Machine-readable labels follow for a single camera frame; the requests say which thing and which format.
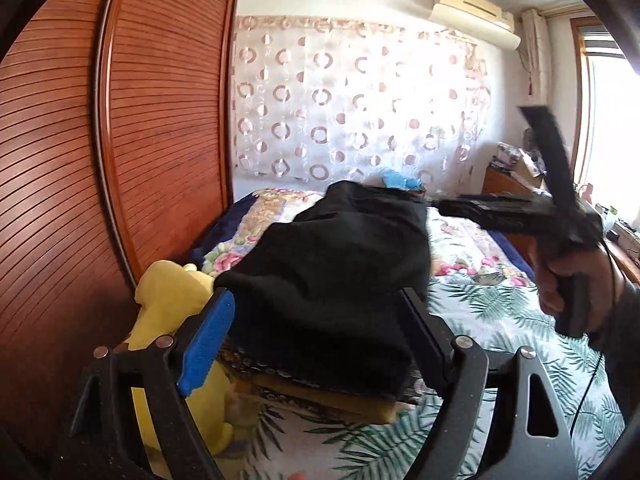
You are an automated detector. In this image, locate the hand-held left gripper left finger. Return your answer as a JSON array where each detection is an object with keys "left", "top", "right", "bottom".
[{"left": 70, "top": 287, "right": 236, "bottom": 480}]

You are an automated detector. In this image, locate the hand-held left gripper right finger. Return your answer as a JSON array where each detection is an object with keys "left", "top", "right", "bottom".
[{"left": 400, "top": 286, "right": 576, "bottom": 480}]

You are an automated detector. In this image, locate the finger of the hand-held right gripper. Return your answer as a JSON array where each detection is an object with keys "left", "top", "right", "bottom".
[
  {"left": 425, "top": 194, "right": 566, "bottom": 233},
  {"left": 517, "top": 104, "right": 588, "bottom": 233}
]

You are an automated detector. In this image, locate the black printed t-shirt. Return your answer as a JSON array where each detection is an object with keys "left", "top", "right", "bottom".
[{"left": 212, "top": 180, "right": 433, "bottom": 396}]

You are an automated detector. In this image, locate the person's right hand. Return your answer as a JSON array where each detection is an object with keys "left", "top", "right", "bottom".
[{"left": 535, "top": 247, "right": 626, "bottom": 337}]

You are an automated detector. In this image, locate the open cardboard box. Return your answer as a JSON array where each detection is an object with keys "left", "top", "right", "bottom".
[{"left": 515, "top": 149, "right": 546, "bottom": 191}]

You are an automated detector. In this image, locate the wooden cabinet counter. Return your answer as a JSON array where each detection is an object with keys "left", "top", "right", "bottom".
[{"left": 481, "top": 166, "right": 640, "bottom": 281}]

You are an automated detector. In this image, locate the small patterned box stack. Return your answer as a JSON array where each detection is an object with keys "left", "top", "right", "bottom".
[{"left": 492, "top": 142, "right": 521, "bottom": 170}]

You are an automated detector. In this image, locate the floral blanket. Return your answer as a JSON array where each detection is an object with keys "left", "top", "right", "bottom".
[{"left": 200, "top": 187, "right": 531, "bottom": 291}]

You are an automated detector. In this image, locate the yellow plush toy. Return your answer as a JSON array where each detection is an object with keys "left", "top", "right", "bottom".
[{"left": 125, "top": 260, "right": 236, "bottom": 456}]

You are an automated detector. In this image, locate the cardboard box with blue bag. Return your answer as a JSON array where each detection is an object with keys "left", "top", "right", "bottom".
[{"left": 382, "top": 169, "right": 426, "bottom": 193}]

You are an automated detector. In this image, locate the white window curtain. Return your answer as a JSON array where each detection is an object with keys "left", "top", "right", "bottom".
[{"left": 517, "top": 7, "right": 546, "bottom": 106}]

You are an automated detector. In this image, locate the mustard yellow garment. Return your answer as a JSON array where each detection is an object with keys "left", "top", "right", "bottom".
[{"left": 232, "top": 372, "right": 401, "bottom": 426}]

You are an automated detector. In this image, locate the circle-patterned sheer curtain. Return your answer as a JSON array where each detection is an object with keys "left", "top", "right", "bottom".
[{"left": 232, "top": 15, "right": 491, "bottom": 196}]

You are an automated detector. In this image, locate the wooden louvered wardrobe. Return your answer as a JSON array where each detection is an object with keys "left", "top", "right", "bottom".
[{"left": 0, "top": 0, "right": 243, "bottom": 461}]

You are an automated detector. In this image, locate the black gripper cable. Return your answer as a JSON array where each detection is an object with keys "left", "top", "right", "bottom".
[{"left": 567, "top": 237, "right": 618, "bottom": 441}]

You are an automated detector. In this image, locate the wall air conditioner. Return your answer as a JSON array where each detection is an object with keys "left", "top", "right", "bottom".
[{"left": 430, "top": 0, "right": 521, "bottom": 51}]

